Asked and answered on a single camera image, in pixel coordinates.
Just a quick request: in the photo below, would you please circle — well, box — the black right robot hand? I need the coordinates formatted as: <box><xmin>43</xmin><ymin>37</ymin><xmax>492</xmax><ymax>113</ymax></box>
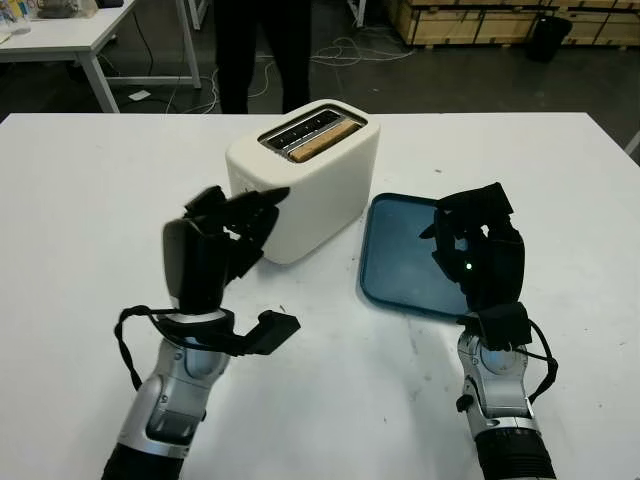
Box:
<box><xmin>418</xmin><ymin>182</ymin><xmax>526</xmax><ymax>316</ymax></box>

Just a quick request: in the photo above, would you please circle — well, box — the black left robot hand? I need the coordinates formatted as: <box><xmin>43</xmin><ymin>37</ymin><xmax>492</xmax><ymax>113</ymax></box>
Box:
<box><xmin>160</xmin><ymin>185</ymin><xmax>292</xmax><ymax>315</ymax></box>

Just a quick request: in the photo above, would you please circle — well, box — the white two-slot toaster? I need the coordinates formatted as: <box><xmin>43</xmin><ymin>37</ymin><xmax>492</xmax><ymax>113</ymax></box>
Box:
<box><xmin>224</xmin><ymin>99</ymin><xmax>382</xmax><ymax>265</ymax></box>

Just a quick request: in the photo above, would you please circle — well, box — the brown bread slice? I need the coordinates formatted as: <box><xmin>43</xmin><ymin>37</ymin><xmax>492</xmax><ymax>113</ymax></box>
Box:
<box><xmin>288</xmin><ymin>122</ymin><xmax>361</xmax><ymax>165</ymax></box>

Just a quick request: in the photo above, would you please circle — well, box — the teal plastic tray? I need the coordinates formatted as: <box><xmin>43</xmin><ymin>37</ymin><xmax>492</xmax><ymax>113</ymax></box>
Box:
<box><xmin>357</xmin><ymin>193</ymin><xmax>481</xmax><ymax>319</ymax></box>

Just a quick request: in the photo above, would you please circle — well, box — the person in dark clothes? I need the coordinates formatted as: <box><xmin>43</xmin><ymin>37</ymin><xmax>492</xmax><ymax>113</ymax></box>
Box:
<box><xmin>214</xmin><ymin>0</ymin><xmax>314</xmax><ymax>115</ymax></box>

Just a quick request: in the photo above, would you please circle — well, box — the black waste bin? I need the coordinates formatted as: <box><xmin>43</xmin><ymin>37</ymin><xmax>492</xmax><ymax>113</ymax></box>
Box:
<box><xmin>528</xmin><ymin>14</ymin><xmax>572</xmax><ymax>64</ymax></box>

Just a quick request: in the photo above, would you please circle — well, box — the wooden crate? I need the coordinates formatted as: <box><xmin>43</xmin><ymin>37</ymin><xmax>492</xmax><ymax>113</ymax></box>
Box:
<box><xmin>394</xmin><ymin>0</ymin><xmax>640</xmax><ymax>49</ymax></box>

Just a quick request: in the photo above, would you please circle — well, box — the white desk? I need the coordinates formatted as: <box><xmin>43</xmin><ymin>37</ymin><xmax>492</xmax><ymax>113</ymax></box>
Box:
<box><xmin>0</xmin><ymin>0</ymin><xmax>202</xmax><ymax>114</ymax></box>

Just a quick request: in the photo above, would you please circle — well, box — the grey bag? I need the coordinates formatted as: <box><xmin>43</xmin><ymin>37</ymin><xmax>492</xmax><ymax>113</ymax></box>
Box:
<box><xmin>37</xmin><ymin>0</ymin><xmax>96</xmax><ymax>20</ymax></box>

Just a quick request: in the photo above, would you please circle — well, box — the clear container with label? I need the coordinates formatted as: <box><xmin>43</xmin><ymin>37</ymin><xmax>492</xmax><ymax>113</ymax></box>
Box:
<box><xmin>0</xmin><ymin>0</ymin><xmax>31</xmax><ymax>36</ymax></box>

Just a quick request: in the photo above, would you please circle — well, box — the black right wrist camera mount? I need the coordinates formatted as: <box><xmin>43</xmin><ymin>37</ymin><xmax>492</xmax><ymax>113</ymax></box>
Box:
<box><xmin>457</xmin><ymin>302</ymin><xmax>531</xmax><ymax>354</ymax></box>

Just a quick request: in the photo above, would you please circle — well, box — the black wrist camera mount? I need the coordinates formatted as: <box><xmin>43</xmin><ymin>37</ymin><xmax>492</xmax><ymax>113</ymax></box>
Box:
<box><xmin>154</xmin><ymin>309</ymin><xmax>301</xmax><ymax>356</ymax></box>
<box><xmin>457</xmin><ymin>302</ymin><xmax>531</xmax><ymax>354</ymax></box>

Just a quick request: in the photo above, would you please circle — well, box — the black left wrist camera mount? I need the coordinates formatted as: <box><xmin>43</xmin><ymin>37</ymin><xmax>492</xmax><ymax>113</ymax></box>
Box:
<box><xmin>154</xmin><ymin>309</ymin><xmax>301</xmax><ymax>356</ymax></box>

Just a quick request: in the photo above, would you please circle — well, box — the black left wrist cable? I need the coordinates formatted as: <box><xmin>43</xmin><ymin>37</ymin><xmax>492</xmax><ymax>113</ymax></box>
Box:
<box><xmin>113</xmin><ymin>305</ymin><xmax>201</xmax><ymax>391</ymax></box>

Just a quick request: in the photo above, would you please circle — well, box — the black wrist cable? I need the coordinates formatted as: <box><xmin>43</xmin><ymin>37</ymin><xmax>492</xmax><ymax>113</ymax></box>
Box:
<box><xmin>519</xmin><ymin>319</ymin><xmax>559</xmax><ymax>406</ymax></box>
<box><xmin>113</xmin><ymin>305</ymin><xmax>201</xmax><ymax>391</ymax></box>

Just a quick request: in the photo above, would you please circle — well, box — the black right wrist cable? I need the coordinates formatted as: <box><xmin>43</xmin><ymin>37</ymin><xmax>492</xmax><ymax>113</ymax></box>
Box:
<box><xmin>519</xmin><ymin>319</ymin><xmax>559</xmax><ymax>406</ymax></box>

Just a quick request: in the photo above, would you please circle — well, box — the white floor cable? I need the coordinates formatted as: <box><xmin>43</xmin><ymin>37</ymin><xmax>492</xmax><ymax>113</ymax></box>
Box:
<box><xmin>309</xmin><ymin>34</ymin><xmax>416</xmax><ymax>64</ymax></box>
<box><xmin>164</xmin><ymin>64</ymin><xmax>281</xmax><ymax>115</ymax></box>

